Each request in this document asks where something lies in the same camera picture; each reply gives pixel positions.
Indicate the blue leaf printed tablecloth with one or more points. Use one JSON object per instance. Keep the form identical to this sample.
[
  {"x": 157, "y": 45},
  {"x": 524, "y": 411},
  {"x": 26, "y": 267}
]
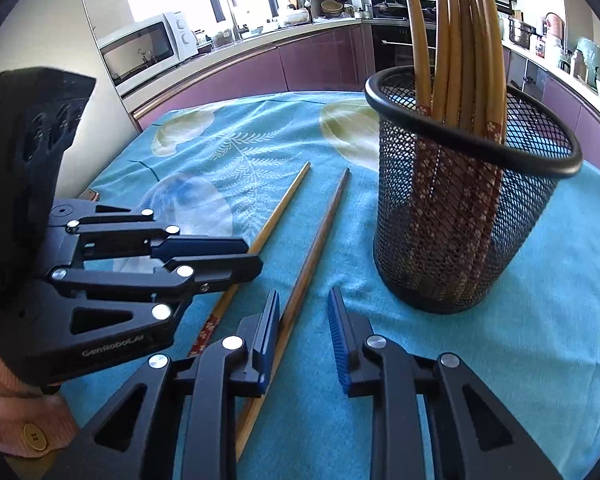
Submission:
[{"x": 530, "y": 335}]

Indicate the pale green object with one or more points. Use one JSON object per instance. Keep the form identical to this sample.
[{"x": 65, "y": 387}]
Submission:
[{"x": 590, "y": 57}]

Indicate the bunch of wooden chopsticks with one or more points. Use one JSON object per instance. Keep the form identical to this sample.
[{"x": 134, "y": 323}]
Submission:
[{"x": 472, "y": 60}]

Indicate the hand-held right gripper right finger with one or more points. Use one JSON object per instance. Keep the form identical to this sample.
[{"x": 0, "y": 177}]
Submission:
[{"x": 340, "y": 340}]

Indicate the black built-in oven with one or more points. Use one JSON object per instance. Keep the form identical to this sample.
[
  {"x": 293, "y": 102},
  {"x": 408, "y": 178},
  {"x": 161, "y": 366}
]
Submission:
[{"x": 390, "y": 42}]

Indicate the brown woven bowl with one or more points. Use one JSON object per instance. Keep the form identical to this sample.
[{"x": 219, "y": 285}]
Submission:
[{"x": 332, "y": 7}]

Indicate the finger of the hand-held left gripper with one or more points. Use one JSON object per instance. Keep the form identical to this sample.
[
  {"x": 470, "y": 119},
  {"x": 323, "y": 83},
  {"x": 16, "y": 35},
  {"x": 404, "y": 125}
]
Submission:
[
  {"x": 205, "y": 247},
  {"x": 220, "y": 270}
]

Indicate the black lidded pot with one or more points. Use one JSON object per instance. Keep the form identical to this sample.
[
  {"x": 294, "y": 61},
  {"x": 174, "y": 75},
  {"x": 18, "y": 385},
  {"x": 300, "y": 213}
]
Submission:
[{"x": 387, "y": 9}]

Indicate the black mesh utensil basket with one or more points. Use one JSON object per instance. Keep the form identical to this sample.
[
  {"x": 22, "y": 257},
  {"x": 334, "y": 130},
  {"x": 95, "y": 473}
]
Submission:
[{"x": 410, "y": 200}]

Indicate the steel kitchen faucet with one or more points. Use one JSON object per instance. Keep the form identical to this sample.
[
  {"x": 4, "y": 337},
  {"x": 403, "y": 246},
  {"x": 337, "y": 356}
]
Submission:
[{"x": 231, "y": 10}]

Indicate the white microwave oven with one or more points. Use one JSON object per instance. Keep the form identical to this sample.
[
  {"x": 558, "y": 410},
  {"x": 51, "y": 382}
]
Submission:
[{"x": 137, "y": 50}]

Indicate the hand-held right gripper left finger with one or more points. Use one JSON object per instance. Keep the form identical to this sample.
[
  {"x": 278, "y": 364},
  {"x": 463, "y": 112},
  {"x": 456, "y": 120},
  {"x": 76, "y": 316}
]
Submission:
[{"x": 270, "y": 330}]

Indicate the white container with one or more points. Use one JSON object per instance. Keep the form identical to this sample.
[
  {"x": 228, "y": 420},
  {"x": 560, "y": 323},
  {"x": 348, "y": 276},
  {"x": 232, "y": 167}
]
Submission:
[{"x": 552, "y": 47}]

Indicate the wooden chopstick red patterned end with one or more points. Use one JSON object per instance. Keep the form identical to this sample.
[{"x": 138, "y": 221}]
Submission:
[
  {"x": 325, "y": 230},
  {"x": 275, "y": 215}
]

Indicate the pink kitchen appliance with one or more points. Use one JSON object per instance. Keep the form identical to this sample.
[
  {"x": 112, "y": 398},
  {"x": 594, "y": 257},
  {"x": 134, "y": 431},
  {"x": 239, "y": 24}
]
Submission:
[{"x": 555, "y": 22}]

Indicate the person's left forearm pink sleeve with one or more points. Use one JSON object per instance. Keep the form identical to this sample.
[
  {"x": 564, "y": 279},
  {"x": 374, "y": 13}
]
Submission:
[{"x": 10, "y": 410}]

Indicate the steel cooking pot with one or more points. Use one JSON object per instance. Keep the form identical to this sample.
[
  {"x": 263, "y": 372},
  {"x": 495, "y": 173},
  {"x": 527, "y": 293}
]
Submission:
[{"x": 520, "y": 32}]

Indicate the brown flat object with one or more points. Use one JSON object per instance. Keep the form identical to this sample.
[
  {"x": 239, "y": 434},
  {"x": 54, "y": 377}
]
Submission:
[{"x": 87, "y": 195}]

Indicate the purple kitchen cabinets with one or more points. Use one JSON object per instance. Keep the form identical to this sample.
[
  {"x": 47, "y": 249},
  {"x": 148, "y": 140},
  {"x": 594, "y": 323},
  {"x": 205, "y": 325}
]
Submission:
[{"x": 310, "y": 60}]

